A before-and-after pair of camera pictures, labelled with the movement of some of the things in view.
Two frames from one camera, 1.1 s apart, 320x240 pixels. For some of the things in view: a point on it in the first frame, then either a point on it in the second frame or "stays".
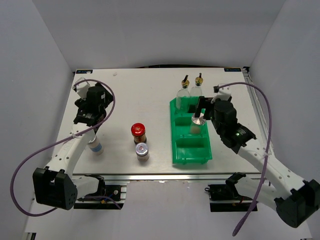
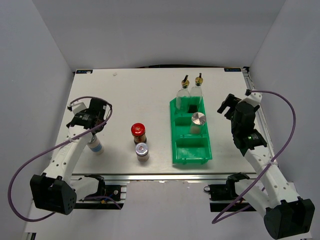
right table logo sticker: (232, 69) stays
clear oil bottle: (183, 96) stays
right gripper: (208, 105) -> (230, 101)
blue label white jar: (96, 146) stays
